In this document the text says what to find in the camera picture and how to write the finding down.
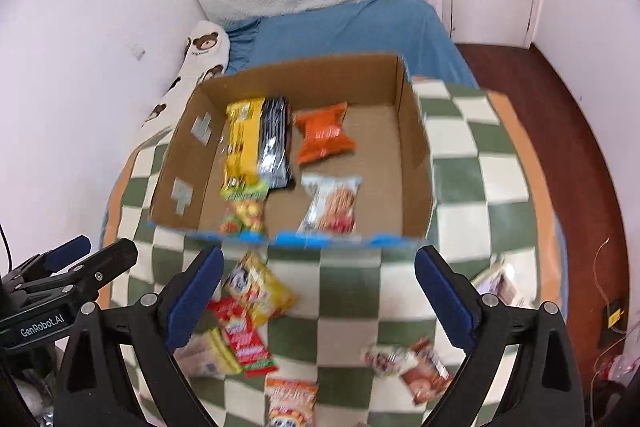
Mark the orange cartoon snack packet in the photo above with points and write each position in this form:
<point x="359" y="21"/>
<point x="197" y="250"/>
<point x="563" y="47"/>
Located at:
<point x="290" y="402"/>

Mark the long yellow snack packet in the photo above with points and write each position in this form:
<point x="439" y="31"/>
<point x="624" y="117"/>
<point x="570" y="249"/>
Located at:
<point x="240" y="142"/>

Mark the white bear print pillow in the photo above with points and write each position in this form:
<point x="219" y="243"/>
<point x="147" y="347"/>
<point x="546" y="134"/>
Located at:
<point x="200" y="57"/>

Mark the yellow panda snack packet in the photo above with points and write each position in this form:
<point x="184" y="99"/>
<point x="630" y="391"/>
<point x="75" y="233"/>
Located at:
<point x="260" y="289"/>

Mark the yellow black floor device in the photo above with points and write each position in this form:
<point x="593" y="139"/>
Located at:
<point x="614" y="316"/>

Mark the blue bed sheet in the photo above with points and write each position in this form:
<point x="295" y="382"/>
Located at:
<point x="350" y="32"/>

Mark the long black snack packet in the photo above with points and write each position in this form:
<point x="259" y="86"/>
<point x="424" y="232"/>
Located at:
<point x="275" y="142"/>

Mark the clear plastic bag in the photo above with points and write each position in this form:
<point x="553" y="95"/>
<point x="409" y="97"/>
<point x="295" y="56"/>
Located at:
<point x="617" y="367"/>

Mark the green gummy candy packet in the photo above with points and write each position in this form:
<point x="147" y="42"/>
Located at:
<point x="245" y="212"/>

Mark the cardboard box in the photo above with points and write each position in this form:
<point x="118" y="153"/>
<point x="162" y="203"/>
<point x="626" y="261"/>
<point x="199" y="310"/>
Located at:
<point x="370" y="142"/>

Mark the white biscuit packet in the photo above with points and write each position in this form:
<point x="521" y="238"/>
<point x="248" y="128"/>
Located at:
<point x="332" y="202"/>

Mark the small red white snack packet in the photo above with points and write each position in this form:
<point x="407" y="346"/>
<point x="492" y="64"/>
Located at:
<point x="385" y="359"/>

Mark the white brown wafer packet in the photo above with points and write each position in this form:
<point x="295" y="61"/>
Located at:
<point x="495" y="282"/>

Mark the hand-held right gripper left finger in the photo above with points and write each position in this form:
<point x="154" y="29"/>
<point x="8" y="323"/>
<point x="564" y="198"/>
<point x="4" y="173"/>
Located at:
<point x="195" y="302"/>

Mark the pale yellow snack packet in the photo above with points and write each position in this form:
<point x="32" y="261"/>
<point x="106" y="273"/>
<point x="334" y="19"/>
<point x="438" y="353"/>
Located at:
<point x="210" y="354"/>

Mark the long red snack packet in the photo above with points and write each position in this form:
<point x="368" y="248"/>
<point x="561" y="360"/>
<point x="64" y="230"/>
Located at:
<point x="245" y="342"/>

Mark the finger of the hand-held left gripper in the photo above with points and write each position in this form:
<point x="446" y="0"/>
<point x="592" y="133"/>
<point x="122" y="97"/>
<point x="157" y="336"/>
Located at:
<point x="70" y="252"/>
<point x="112" y="259"/>

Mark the green white checkered blanket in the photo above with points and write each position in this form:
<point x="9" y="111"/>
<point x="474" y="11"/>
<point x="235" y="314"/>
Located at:
<point x="350" y="287"/>

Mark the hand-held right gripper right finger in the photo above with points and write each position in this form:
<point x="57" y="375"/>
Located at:
<point x="445" y="302"/>

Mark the brown bread snack packet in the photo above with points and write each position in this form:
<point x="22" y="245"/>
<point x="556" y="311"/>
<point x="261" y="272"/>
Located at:
<point x="425" y="374"/>

